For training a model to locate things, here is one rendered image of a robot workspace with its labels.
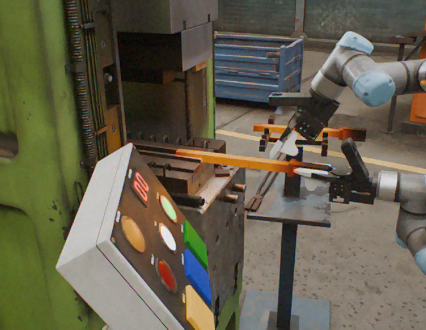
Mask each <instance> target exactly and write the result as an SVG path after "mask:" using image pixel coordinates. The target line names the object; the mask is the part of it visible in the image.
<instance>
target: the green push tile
mask: <svg viewBox="0 0 426 330"><path fill-rule="evenodd" d="M184 239H185V243H186V245H187V246H188V248H189V249H190V250H191V251H192V253H193V254H194V256H196V258H197V259H198V261H199V262H200V264H202V266H203V267H204V269H205V270H206V269H207V268H208V259H207V252H206V246H205V244H204V243H203V241H202V240H201V239H200V237H199V236H198V234H197V233H196V232H195V230H194V229H193V227H192V226H191V225H190V224H189V222H188V221H185V222H184Z"/></svg>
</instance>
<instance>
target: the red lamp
mask: <svg viewBox="0 0 426 330"><path fill-rule="evenodd" d="M159 270H160V273H161V276H162V277H163V280H164V281H165V283H166V284H167V286H168V287H170V288H171V289H174V288H175V281H174V277H173V275H172V273H171V271H170V269H169V268H168V266H167V265H166V264H165V263H164V262H162V261H160V262H159Z"/></svg>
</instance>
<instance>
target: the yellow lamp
mask: <svg viewBox="0 0 426 330"><path fill-rule="evenodd" d="M125 229H126V232H127V234H128V237H129V238H130V239H131V241H132V242H133V244H134V245H135V246H137V247H138V248H142V247H143V240H142V236H141V234H140V232H139V230H138V228H137V227H136V225H135V224H134V223H133V222H132V221H130V220H126V221H125Z"/></svg>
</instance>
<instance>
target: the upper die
mask: <svg viewBox="0 0 426 330"><path fill-rule="evenodd" d="M117 42H118V49H119V63H120V67H125V68H135V69H153V70H163V71H180V72H183V71H185V70H187V69H189V68H191V67H193V66H195V65H197V64H199V63H201V62H203V61H205V60H207V59H209V58H211V57H212V22H208V23H205V24H202V25H199V26H196V27H192V28H189V29H186V30H183V31H179V32H177V33H173V34H160V33H129V32H117Z"/></svg>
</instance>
